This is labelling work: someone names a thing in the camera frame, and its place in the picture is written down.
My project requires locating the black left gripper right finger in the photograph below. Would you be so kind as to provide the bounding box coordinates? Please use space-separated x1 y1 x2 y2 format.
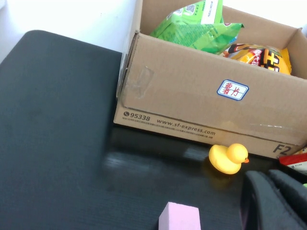
268 169 307 223

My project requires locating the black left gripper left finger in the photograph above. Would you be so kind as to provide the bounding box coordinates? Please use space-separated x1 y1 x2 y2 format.
240 171 307 230

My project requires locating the green bag with white label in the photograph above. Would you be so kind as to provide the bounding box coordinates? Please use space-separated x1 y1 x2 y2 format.
150 0 245 55

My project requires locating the red shrimp cracker bag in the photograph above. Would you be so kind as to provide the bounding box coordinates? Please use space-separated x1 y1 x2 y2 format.
278 147 307 175

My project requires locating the yellow rubber duck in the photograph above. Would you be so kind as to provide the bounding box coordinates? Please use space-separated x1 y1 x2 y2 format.
208 143 250 175

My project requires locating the pink foam cube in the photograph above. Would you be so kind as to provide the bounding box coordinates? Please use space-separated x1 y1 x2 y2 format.
158 202 201 230

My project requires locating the yellow chip bag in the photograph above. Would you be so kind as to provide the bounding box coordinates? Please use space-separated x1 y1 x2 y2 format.
222 43 293 75

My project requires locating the low cardboard box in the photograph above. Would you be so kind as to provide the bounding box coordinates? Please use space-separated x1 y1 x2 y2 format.
113 0 307 160

